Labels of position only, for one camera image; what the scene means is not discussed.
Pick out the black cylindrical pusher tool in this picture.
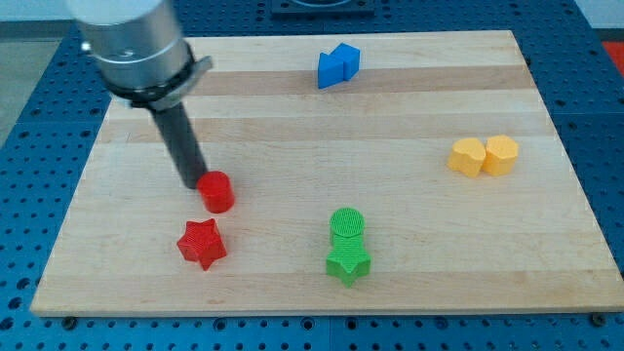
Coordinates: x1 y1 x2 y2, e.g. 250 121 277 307
150 102 208 189

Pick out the red cylinder block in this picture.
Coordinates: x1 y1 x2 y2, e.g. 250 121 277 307
197 171 235 214

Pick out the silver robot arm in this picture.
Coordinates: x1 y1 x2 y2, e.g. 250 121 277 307
65 0 213 189

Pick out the red star block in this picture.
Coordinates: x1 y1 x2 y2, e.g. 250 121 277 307
176 218 227 271

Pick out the blue triangle block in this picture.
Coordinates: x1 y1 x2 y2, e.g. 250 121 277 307
317 53 343 89

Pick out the blue cube block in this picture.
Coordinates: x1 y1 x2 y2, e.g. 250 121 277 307
331 43 361 81

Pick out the green cylinder block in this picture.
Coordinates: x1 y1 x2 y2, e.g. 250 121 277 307
329 208 366 246

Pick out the green star block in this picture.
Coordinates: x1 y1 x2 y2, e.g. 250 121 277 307
326 235 371 288

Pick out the wooden board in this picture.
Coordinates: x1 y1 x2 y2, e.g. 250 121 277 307
31 30 623 317

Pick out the yellow heart block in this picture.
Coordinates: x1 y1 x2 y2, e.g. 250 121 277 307
447 137 486 177

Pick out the yellow hexagon block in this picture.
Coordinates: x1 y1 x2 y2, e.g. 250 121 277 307
482 135 519 176

